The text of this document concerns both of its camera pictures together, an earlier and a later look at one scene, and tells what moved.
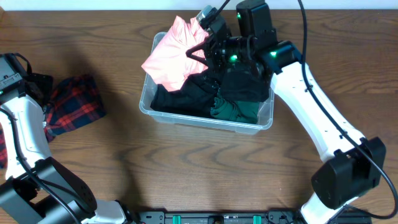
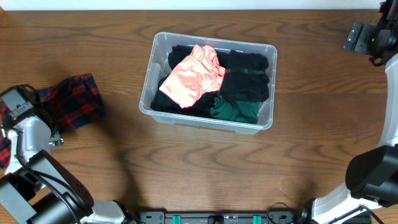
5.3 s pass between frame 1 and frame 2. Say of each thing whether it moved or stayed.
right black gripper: moved
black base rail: stayed
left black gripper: moved
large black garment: stayed
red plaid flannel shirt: stayed
